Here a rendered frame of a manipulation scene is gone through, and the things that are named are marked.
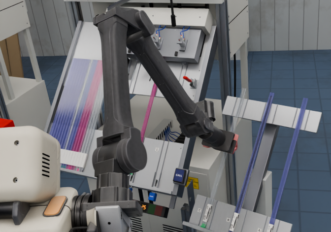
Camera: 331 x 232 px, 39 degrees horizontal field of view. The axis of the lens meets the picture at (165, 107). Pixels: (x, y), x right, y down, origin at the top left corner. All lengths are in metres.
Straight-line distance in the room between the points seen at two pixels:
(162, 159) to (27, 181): 0.97
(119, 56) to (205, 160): 1.08
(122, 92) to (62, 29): 4.36
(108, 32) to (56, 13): 4.25
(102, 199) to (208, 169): 1.12
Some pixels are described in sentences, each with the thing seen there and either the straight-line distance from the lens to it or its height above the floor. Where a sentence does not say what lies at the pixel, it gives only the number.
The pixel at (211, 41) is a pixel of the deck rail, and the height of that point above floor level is 1.16.
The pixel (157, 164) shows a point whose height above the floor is 0.78.
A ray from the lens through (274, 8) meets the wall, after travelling 4.82.
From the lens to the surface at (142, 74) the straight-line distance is 1.99.
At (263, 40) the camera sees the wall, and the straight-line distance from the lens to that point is 4.93.
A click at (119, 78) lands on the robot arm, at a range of 1.10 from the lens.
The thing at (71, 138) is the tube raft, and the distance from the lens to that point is 2.05.
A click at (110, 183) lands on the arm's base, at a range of 0.99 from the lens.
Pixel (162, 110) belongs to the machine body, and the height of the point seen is 0.62.
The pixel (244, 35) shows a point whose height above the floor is 1.03.
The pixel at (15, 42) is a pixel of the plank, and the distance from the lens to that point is 4.92.
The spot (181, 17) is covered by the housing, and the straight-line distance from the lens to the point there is 1.94.
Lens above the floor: 1.81
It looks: 27 degrees down
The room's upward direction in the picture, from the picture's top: 7 degrees counter-clockwise
